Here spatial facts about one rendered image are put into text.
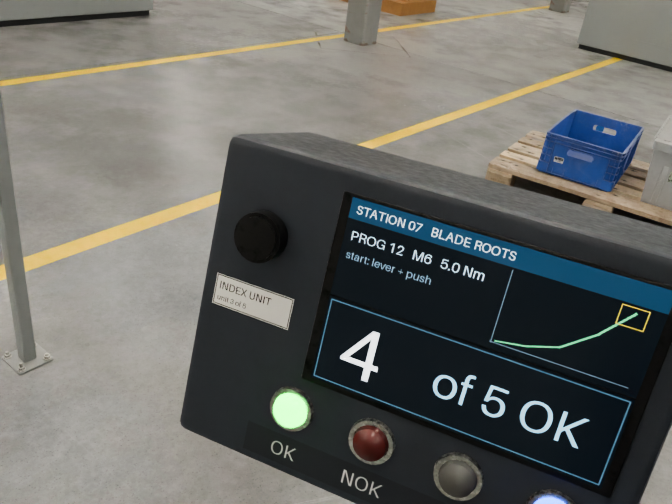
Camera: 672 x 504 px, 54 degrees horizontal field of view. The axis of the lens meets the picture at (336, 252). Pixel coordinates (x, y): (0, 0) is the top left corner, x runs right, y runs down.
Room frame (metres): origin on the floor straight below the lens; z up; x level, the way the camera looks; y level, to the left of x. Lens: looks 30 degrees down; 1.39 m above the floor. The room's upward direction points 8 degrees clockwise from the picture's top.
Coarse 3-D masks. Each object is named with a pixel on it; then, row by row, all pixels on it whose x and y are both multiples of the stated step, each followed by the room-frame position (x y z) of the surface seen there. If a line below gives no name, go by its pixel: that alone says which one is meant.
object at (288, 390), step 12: (276, 396) 0.29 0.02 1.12; (288, 396) 0.28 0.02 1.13; (300, 396) 0.28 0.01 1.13; (276, 408) 0.28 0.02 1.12; (288, 408) 0.28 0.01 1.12; (300, 408) 0.28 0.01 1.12; (312, 408) 0.28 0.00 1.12; (276, 420) 0.28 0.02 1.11; (288, 420) 0.28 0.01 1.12; (300, 420) 0.28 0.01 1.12
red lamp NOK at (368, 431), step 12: (360, 420) 0.27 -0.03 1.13; (372, 420) 0.27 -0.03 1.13; (360, 432) 0.27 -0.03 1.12; (372, 432) 0.26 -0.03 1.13; (384, 432) 0.27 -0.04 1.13; (360, 444) 0.26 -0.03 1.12; (372, 444) 0.26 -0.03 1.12; (384, 444) 0.26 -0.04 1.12; (360, 456) 0.26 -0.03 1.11; (372, 456) 0.26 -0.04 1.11; (384, 456) 0.26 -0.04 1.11
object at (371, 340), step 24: (336, 312) 0.30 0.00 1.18; (360, 312) 0.29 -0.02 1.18; (336, 336) 0.29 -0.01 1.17; (360, 336) 0.29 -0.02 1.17; (384, 336) 0.28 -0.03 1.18; (408, 336) 0.28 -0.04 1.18; (336, 360) 0.29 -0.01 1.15; (360, 360) 0.28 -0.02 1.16; (384, 360) 0.28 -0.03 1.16; (336, 384) 0.28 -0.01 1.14; (360, 384) 0.28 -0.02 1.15; (384, 384) 0.28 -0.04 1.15
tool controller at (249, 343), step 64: (256, 192) 0.33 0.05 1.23; (320, 192) 0.32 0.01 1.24; (384, 192) 0.31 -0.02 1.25; (448, 192) 0.31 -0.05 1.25; (512, 192) 0.36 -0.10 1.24; (256, 256) 0.30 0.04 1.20; (320, 256) 0.31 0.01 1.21; (384, 256) 0.30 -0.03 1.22; (448, 256) 0.29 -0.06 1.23; (512, 256) 0.28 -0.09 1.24; (576, 256) 0.28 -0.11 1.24; (640, 256) 0.27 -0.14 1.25; (256, 320) 0.31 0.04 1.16; (320, 320) 0.30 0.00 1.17; (448, 320) 0.28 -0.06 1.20; (512, 320) 0.27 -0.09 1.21; (576, 320) 0.27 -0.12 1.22; (640, 320) 0.26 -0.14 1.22; (192, 384) 0.30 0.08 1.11; (256, 384) 0.29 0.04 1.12; (320, 384) 0.28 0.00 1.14; (448, 384) 0.27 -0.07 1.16; (512, 384) 0.26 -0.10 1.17; (576, 384) 0.25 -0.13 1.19; (640, 384) 0.25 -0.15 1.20; (256, 448) 0.28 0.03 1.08; (320, 448) 0.27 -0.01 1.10; (448, 448) 0.26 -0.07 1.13; (512, 448) 0.25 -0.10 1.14; (576, 448) 0.24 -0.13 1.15; (640, 448) 0.24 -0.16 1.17
